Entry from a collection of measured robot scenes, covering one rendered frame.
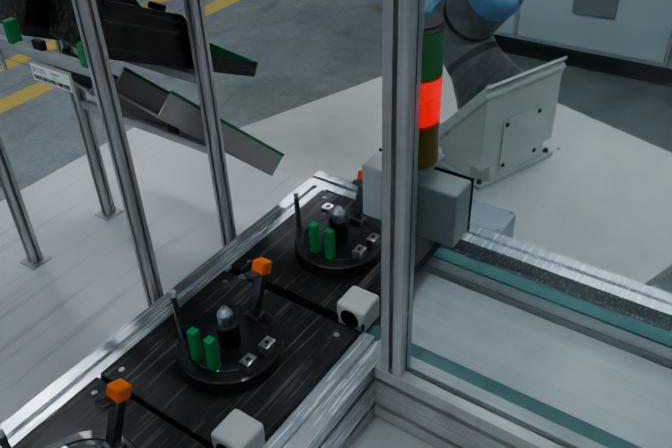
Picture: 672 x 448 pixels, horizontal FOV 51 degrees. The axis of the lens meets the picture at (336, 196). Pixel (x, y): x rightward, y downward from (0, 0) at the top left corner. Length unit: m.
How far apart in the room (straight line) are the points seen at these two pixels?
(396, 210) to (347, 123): 0.92
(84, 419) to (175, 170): 0.74
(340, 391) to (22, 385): 0.49
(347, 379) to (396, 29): 0.46
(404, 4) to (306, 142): 0.98
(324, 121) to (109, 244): 0.60
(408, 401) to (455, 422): 0.07
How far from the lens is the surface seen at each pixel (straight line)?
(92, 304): 1.26
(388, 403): 0.98
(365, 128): 1.65
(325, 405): 0.91
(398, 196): 0.75
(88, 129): 1.36
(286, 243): 1.12
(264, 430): 0.88
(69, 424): 0.95
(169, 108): 1.07
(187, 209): 1.43
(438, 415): 0.94
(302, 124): 1.68
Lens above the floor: 1.67
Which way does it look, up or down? 35 degrees down
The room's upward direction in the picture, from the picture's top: 2 degrees counter-clockwise
